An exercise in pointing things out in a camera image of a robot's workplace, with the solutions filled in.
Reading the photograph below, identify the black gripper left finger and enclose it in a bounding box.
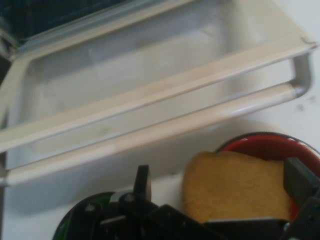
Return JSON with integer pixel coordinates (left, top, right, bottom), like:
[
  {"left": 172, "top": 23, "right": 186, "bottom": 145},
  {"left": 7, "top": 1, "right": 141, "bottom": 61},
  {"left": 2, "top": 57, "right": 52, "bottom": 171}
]
[{"left": 94, "top": 164, "right": 213, "bottom": 240}]

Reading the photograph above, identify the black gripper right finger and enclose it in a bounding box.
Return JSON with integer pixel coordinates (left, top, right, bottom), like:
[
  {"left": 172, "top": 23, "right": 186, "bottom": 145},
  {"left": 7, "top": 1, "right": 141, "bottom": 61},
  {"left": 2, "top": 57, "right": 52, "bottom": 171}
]
[{"left": 282, "top": 157, "right": 320, "bottom": 240}]

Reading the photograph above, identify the white glass toaster oven door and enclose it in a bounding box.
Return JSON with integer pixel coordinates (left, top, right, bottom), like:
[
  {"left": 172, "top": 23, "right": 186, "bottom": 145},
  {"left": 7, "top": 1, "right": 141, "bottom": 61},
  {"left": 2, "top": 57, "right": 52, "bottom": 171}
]
[{"left": 0, "top": 0, "right": 320, "bottom": 188}]

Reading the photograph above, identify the red plate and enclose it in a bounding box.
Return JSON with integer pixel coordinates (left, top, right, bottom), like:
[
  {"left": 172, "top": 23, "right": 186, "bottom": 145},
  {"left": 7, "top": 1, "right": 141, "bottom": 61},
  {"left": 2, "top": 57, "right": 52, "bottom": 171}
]
[{"left": 214, "top": 131, "right": 320, "bottom": 223}]

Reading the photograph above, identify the slice of brown toast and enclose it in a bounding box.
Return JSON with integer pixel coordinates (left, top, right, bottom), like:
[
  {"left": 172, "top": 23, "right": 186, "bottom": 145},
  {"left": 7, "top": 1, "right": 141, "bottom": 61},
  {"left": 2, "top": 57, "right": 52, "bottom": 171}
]
[{"left": 183, "top": 150, "right": 293, "bottom": 224}]

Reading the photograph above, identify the dark green plate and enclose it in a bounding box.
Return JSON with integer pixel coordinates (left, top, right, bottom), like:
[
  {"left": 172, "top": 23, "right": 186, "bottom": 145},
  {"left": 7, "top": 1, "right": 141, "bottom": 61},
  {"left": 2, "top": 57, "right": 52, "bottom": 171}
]
[{"left": 53, "top": 191, "right": 115, "bottom": 240}]

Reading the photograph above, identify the white toaster oven body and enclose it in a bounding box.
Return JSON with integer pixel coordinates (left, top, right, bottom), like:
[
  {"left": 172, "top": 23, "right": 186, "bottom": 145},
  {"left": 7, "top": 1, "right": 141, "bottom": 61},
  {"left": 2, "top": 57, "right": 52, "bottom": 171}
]
[{"left": 0, "top": 0, "right": 176, "bottom": 61}]

